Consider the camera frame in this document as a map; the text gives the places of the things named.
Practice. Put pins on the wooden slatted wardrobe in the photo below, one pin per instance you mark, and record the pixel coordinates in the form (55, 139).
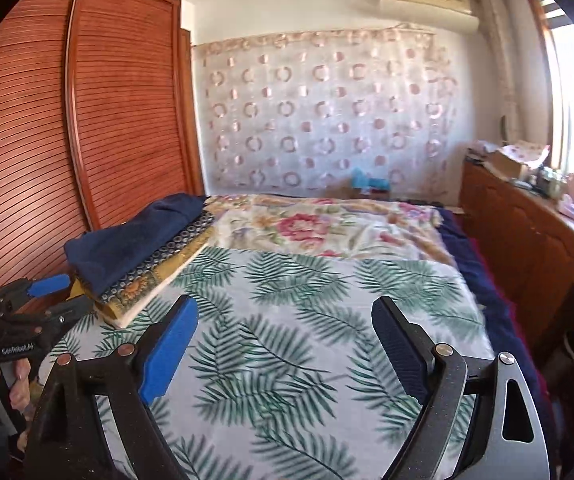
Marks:
(117, 110)

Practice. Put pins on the white floral cloth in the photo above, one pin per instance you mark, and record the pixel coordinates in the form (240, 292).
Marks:
(527, 152)

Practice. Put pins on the long cream window curtain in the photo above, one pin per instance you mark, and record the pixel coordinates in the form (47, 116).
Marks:
(502, 60)

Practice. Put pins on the pink figurine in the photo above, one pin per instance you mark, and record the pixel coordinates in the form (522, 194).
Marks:
(571, 195)

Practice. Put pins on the palm-leaf printed bed sheet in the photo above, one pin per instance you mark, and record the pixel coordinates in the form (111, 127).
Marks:
(292, 320)

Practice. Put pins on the floral blanket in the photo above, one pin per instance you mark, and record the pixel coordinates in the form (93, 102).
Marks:
(307, 225)

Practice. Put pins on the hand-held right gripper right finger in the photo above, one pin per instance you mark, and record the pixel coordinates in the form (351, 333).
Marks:
(402, 355)

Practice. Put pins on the folded patterned clothes stack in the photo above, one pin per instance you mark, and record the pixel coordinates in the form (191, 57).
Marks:
(137, 300)

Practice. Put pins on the blue plastic toy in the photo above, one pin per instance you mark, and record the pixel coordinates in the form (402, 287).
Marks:
(362, 180)

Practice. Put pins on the navy printed t-shirt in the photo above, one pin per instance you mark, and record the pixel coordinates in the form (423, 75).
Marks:
(132, 240)

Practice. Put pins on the sheer circle-patterned curtain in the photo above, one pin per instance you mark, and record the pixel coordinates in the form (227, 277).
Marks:
(327, 120)

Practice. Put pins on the person's left hand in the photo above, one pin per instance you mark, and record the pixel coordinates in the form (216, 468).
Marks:
(19, 385)

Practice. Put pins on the wooden side cabinet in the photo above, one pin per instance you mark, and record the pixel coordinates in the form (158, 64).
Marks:
(527, 230)

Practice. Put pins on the yellow plush toy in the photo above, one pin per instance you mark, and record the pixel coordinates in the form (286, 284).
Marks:
(79, 292)

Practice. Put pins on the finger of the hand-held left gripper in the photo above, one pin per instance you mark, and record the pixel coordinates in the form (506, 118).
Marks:
(47, 284)
(67, 310)

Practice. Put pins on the navy bed sheet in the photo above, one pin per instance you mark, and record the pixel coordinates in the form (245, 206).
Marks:
(497, 300)

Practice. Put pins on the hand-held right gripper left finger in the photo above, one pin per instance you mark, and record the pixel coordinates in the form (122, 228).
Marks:
(172, 345)

